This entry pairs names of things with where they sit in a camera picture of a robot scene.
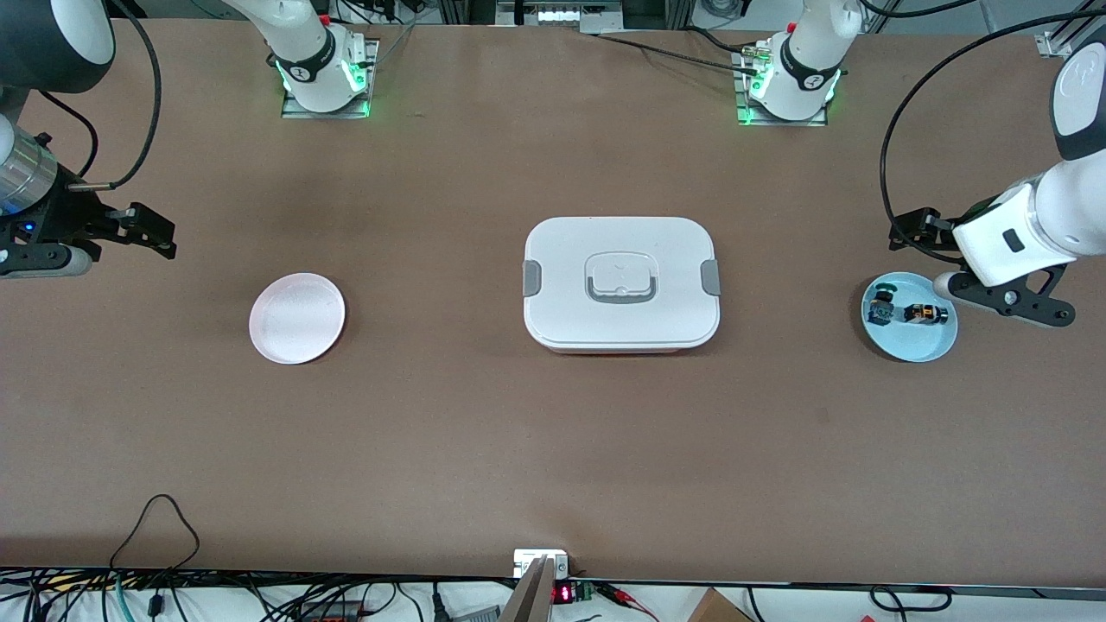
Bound white lunch box grey clips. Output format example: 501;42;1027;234
523;216;721;355

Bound brown cardboard box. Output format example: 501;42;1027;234
687;587;754;622

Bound light blue round plate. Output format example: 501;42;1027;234
861;271;958;364

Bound pink round plate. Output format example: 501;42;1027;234
249;272;346;365

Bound aluminium profile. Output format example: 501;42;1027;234
1035;0;1106;57

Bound red clip lead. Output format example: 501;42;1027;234
596;583;658;619

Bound grey metal bar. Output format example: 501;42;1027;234
499;555;558;622

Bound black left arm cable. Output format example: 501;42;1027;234
880;9;1106;264

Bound blue switch with green button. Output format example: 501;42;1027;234
867;282;898;327

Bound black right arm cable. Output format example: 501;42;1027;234
39;0;163;191

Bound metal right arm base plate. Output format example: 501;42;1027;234
281;39;379;120

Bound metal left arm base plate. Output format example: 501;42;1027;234
734;48;829;128

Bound thin black looped cable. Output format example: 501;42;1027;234
108;494;201;571

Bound black cable to arm base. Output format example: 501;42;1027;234
588;33;761;74

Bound aluminium frame with white label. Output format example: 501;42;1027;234
495;0;625;34

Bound small white mount block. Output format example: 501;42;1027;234
513;549;569;578

